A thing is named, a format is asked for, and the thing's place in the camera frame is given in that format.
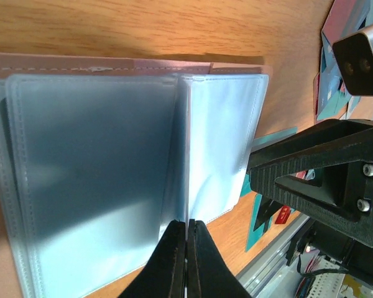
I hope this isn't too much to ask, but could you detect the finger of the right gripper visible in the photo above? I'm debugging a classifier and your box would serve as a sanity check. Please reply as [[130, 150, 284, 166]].
[[247, 119, 373, 248]]

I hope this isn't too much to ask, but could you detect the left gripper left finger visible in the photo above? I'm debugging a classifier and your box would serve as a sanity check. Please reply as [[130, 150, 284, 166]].
[[119, 220, 186, 297]]

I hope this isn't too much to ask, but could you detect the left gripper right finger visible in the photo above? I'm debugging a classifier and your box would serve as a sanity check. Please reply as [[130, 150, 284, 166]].
[[186, 219, 250, 298]]

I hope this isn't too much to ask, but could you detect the pink leather card holder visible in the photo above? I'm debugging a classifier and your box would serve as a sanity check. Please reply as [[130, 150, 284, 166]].
[[0, 53, 271, 297]]

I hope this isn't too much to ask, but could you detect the teal card under black card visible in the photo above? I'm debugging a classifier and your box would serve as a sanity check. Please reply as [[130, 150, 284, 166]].
[[245, 194, 283, 252]]

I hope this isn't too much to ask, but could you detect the red VIP card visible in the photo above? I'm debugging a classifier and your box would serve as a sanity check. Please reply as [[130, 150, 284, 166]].
[[275, 205, 295, 225]]

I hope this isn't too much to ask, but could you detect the blue card upper left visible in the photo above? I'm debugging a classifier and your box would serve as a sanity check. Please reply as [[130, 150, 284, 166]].
[[313, 45, 361, 123]]

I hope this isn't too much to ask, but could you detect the teal card left middle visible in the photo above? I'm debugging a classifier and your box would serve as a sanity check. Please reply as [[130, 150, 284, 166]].
[[240, 127, 298, 197]]

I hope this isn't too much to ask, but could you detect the red card top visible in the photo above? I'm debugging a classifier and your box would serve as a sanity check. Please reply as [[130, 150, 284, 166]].
[[322, 0, 371, 45]]

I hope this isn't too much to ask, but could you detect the aluminium rail frame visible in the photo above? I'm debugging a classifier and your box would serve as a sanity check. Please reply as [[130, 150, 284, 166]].
[[236, 215, 309, 297]]

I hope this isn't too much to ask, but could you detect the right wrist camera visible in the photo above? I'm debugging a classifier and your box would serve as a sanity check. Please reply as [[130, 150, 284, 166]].
[[332, 24, 373, 96]]

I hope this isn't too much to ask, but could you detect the grey slotted cable duct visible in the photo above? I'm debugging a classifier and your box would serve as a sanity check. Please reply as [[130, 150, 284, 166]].
[[306, 273, 345, 298]]

